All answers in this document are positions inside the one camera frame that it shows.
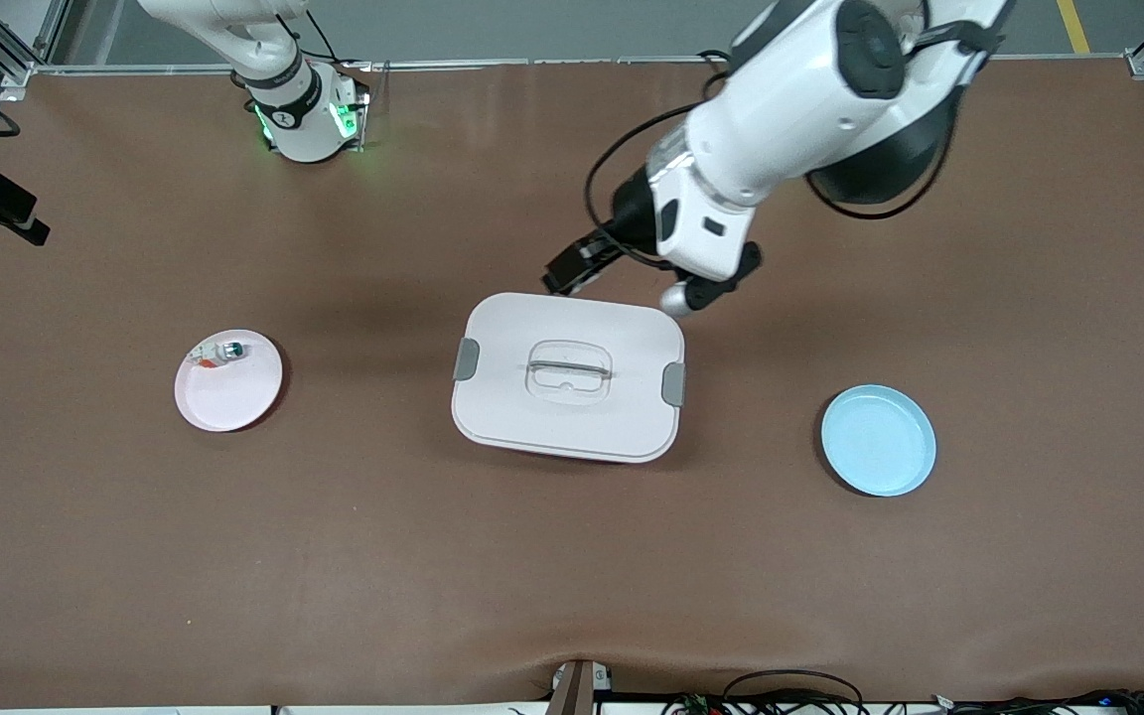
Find white lidded storage box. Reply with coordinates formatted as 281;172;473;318
451;292;687;465

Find pink round plate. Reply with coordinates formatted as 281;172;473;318
174;329;285;433

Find brown table mat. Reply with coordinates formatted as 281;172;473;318
0;60;1144;708

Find light blue round plate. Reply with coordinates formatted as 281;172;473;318
820;384;937;498

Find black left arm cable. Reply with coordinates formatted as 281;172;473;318
585;30;990;271

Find silver table edge rail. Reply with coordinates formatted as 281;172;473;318
31;56;1129;76

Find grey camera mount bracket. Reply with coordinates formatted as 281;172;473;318
544;658;615;715

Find black looped cable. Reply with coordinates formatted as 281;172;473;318
721;670;866;715

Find black cable bundle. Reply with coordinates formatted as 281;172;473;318
929;687;1144;715

